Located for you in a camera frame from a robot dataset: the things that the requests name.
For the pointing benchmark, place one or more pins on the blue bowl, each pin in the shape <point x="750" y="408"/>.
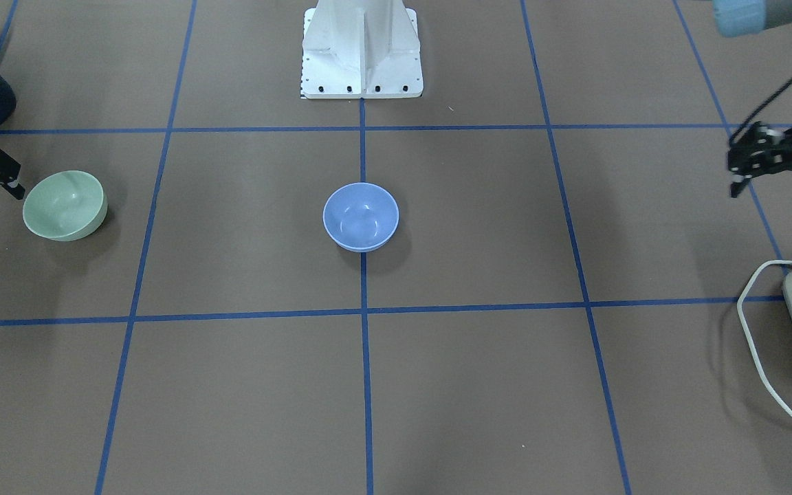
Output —
<point x="361" y="217"/>

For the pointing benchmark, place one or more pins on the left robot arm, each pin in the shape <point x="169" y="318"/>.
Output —
<point x="740" y="18"/>

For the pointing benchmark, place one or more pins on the green bowl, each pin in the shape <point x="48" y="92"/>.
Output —
<point x="66" y="206"/>

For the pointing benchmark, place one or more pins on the white camera stand base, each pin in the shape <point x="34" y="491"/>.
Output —
<point x="360" y="49"/>

